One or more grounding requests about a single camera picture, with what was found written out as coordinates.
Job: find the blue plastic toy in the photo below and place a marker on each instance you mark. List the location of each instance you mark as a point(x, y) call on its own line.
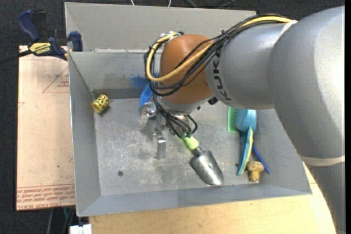
point(145, 96)

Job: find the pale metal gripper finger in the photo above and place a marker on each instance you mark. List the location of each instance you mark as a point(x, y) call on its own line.
point(144, 121)
point(161, 149)

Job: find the dark blue stick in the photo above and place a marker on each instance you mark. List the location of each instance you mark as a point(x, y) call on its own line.
point(261, 161)

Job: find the light blue plastic scoop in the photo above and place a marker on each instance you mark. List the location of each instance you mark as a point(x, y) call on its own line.
point(246, 119)

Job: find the green plastic comb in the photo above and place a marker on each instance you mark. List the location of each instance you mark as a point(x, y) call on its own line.
point(232, 122)

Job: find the tan toy figure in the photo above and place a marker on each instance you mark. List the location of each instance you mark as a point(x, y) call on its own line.
point(255, 168)

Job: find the black cylinder on white bracket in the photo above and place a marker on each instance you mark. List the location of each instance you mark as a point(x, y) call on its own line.
point(212, 101)

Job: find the brown cardboard board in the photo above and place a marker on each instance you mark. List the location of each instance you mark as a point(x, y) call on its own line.
point(44, 131)

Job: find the yellow green-spotted cup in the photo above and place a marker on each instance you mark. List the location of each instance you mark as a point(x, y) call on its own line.
point(101, 103)

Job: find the blue and yellow flat toy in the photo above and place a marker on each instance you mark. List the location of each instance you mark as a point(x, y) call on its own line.
point(244, 156)

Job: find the grey metal bin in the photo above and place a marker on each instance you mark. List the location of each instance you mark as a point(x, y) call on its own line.
point(129, 150)

